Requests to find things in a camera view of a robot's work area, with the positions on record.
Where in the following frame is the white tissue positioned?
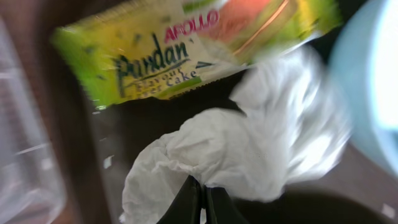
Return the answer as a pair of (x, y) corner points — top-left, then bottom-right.
(122, 47), (351, 223)

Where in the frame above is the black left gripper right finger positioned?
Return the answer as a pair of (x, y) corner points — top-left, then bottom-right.
(205, 187), (249, 224)

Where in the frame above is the dark blue plate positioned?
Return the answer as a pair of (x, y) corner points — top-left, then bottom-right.
(234, 190), (394, 224)

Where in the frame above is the dark brown serving tray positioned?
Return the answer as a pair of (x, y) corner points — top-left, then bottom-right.
(39, 1), (397, 223)

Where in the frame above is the green yellow snack wrapper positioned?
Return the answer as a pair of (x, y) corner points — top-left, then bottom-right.
(52, 0), (342, 110)

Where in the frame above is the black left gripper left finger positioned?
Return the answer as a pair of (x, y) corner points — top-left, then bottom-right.
(157, 175), (202, 224)

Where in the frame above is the light blue bowl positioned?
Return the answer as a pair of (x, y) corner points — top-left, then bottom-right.
(329, 0), (397, 176)

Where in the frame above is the clear plastic bin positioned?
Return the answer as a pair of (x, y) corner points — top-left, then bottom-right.
(1, 24), (66, 223)

